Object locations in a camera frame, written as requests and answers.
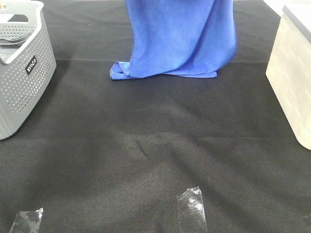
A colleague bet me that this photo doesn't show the blue microfibre towel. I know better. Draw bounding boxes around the blue microfibre towel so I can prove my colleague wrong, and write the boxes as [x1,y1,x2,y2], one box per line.
[110,0,237,80]

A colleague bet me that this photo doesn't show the clear tape strip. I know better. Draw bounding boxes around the clear tape strip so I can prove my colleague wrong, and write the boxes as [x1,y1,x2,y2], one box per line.
[9,208,44,233]
[176,186,207,233]

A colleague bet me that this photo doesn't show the clear tape strip left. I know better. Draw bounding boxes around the clear tape strip left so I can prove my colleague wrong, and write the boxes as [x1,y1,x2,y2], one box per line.
[9,208,44,233]

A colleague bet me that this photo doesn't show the grey perforated plastic basket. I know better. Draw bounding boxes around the grey perforated plastic basket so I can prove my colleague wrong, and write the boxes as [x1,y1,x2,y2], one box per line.
[0,0,56,140]

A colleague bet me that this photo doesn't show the white plastic storage bin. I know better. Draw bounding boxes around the white plastic storage bin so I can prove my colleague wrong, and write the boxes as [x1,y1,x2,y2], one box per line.
[266,0,311,149]

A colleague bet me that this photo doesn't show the grey cloth in basket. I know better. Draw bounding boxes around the grey cloth in basket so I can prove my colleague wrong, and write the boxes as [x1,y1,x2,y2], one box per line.
[0,33,30,65]

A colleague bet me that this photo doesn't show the clear tape strip centre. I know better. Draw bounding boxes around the clear tape strip centre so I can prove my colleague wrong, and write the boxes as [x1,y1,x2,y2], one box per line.
[176,186,207,233]

